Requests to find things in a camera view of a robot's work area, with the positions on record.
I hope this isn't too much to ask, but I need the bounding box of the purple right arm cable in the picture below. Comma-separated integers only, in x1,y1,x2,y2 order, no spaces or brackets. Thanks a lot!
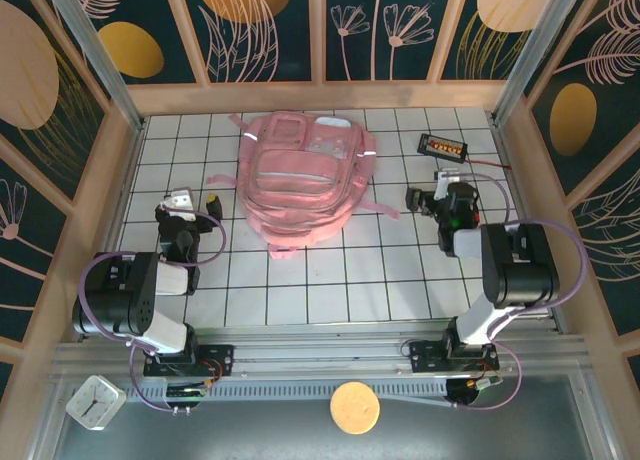
452,172,587,411

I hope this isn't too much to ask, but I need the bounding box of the white square alarm clock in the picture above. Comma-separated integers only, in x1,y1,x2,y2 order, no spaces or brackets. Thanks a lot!
64,374,127,431

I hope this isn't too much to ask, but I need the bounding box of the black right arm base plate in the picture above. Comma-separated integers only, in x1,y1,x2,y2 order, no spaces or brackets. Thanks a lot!
409,339,500,374

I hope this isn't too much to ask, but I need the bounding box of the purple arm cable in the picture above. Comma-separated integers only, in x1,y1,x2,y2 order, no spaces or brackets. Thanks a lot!
78,207,228,414
452,172,587,411

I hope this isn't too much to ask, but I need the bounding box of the thin red wire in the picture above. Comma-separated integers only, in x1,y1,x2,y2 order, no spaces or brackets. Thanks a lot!
467,155,512,171

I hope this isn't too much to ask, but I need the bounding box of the pink backpack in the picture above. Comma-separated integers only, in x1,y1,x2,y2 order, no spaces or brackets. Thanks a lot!
206,110,401,261

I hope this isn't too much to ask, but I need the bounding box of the round yellow sponge disc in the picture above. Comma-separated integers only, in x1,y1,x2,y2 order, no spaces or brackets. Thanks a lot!
328,380,382,436

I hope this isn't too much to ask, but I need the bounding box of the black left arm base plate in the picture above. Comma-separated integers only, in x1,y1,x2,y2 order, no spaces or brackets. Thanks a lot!
143,343,235,379

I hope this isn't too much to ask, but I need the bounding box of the aluminium mounting rail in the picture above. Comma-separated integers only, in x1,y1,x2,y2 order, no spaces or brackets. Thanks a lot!
49,323,589,381

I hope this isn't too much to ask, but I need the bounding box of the aluminium frame post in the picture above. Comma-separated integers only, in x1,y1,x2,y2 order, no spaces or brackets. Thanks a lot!
42,0,147,132
491,0,587,127

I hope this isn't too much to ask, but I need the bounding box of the black controller module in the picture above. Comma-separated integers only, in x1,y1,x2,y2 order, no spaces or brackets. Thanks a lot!
164,379,214,407
444,374,501,407

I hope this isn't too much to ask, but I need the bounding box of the black charger board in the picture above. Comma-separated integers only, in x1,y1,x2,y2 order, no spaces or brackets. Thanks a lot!
417,132,470,162

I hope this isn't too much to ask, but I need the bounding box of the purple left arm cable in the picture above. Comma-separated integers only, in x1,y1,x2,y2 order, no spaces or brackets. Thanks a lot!
78,207,228,414

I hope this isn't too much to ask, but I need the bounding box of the grey slotted cable duct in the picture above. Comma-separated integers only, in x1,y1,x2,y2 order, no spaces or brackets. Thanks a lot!
122,377,451,406

